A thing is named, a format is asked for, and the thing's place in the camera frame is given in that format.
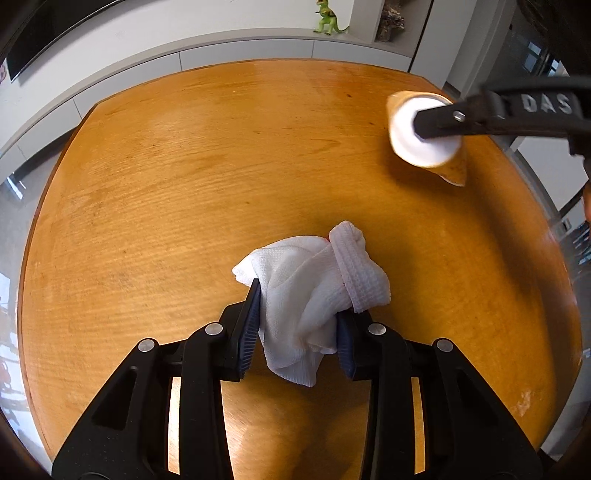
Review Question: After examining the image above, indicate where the paper instant noodle cup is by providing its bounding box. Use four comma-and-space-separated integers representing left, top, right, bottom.
386, 91, 468, 187

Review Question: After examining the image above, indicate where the white cloth sock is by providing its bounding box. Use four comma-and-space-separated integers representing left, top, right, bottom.
232, 221, 391, 387

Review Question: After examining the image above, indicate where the person's right hand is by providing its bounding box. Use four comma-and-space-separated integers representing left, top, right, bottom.
582, 181, 591, 223

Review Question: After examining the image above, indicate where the dried plant decoration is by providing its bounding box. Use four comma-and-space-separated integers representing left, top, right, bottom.
376, 1, 406, 42

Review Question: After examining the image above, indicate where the green dinosaur toy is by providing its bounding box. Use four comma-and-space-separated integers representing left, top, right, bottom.
314, 0, 349, 35

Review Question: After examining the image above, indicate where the long white tv cabinet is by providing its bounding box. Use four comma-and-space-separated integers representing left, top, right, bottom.
1, 29, 415, 177

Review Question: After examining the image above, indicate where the black television screen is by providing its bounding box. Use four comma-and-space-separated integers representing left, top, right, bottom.
5, 0, 118, 82

